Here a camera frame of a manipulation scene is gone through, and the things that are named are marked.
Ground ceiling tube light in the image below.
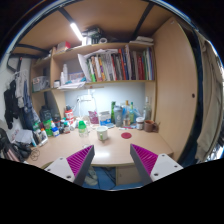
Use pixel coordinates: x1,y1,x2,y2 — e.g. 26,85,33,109
69,22,84,42

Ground clear bottle with green cap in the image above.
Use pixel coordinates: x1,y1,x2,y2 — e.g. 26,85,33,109
77,120,91,148

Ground red and white canister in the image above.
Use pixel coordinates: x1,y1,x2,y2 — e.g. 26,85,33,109
64,109,75,125

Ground slim green-capped bottle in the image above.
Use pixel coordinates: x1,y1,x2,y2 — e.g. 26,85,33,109
129,101,136,124

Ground wooden shelf unit with books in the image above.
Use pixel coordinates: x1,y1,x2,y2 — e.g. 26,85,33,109
29,26,157,111

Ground small blue and white bottle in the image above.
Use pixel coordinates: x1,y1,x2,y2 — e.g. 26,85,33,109
51,125,61,138

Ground grey shaker bottle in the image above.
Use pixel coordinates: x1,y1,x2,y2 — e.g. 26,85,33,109
113,105,124,128

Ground brown ceramic mug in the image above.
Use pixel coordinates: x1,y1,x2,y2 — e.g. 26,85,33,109
143,119,159,133

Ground blue and white carton box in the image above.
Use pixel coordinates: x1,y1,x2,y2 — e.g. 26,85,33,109
98,110,112,126

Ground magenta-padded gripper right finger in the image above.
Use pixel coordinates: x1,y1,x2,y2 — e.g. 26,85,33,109
129,143,184,185

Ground white cable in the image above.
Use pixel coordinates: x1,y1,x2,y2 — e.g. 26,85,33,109
73,95,98,118

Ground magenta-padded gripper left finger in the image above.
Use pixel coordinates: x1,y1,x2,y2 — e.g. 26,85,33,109
44,144,96,187

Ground magenta foil pouch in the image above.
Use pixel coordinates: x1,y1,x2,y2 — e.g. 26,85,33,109
87,110,100,125

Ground yellow-capped drink bottle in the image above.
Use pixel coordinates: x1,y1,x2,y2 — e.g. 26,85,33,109
123,99,131,125

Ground flat round red coaster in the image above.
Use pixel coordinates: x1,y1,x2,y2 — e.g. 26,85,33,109
120,131,133,140

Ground dark hanging clothes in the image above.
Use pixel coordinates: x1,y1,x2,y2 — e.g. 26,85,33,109
3,69,38,130

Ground white mug with green handle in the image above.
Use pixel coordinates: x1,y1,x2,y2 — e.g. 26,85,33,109
96,125,109,142

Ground brown jar with white lid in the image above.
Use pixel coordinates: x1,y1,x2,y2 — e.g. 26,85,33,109
135,116,145,131

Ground small green bottle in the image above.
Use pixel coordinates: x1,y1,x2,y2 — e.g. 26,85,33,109
43,119,54,138

